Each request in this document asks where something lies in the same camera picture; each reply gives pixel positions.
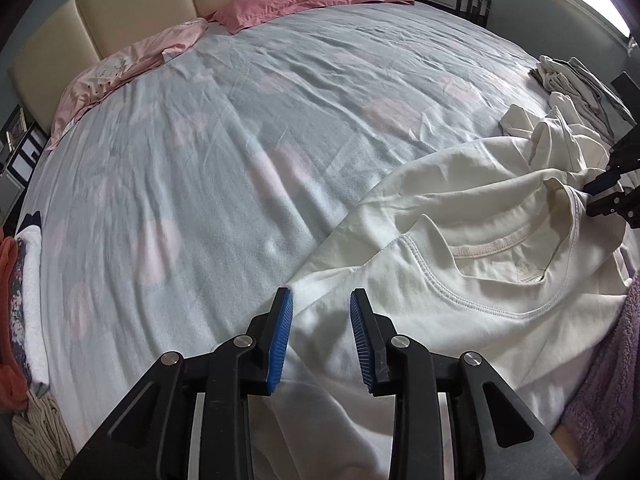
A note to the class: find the navy folded cloth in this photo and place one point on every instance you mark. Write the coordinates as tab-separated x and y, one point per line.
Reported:
31	222

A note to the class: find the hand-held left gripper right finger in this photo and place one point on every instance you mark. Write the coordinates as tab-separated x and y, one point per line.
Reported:
362	340

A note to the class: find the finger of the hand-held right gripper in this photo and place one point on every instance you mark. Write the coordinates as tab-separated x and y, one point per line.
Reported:
612	175
612	207

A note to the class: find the beige padded headboard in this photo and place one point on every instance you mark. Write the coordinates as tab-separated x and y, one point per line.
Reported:
125	10

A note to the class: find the dark pink pillow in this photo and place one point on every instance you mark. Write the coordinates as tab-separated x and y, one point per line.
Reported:
310	0

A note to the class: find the picture frame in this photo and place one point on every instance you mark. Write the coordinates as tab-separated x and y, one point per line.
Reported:
14	127

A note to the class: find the beige ribbed knit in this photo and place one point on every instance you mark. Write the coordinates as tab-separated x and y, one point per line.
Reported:
42	435

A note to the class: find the pile of grey-white clothes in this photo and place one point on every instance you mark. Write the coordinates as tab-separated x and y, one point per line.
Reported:
585	90

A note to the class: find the light pink pillow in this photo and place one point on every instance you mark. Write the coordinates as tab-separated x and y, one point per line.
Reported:
125	65

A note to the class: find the white T-shirt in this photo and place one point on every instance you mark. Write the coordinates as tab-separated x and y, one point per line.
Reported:
450	360

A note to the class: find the purple fuzzy sleeve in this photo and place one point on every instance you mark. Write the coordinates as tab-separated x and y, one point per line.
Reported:
610	385

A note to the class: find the floral cloth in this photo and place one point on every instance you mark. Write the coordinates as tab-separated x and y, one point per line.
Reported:
19	310

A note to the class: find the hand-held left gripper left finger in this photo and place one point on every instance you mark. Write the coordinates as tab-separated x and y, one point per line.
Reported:
280	340

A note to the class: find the pink-dotted bedsheet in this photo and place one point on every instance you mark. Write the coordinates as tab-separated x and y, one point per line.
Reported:
200	160

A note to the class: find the white folded towel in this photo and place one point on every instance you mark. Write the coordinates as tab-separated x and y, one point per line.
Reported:
35	300

